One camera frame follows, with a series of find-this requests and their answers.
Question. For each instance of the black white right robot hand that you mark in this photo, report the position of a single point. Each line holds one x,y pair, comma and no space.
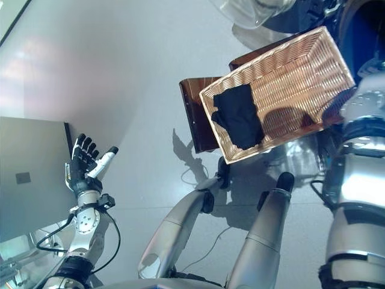
374,70

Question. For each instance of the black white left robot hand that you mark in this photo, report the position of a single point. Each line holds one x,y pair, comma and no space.
81,174

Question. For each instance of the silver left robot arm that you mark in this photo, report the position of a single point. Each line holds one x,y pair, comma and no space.
84,222

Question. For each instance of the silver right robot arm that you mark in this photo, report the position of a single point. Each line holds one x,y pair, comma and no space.
355,180

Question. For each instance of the dark grey washing machine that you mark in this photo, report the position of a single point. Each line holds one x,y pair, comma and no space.
346,45

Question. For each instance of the grey cabinet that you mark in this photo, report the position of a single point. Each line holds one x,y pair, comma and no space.
30,180

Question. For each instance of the wicker laundry basket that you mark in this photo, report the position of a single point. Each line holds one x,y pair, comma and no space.
294,75

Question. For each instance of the clear plastic container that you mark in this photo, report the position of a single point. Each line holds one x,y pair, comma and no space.
24,265

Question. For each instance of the silver left robot leg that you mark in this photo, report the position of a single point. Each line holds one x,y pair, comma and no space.
177,222

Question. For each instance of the silver robot leg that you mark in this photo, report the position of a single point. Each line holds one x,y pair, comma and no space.
264,234
177,222

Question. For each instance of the grey robot torso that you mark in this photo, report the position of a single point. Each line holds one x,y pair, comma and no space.
168,284

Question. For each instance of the round glass washer door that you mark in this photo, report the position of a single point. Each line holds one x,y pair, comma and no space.
246,12

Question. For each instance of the black garment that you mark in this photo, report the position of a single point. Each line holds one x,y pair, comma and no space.
240,120

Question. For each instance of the silver right robot leg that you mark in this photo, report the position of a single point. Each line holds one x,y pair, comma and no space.
264,234

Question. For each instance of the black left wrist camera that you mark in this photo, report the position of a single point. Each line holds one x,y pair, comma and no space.
106,201

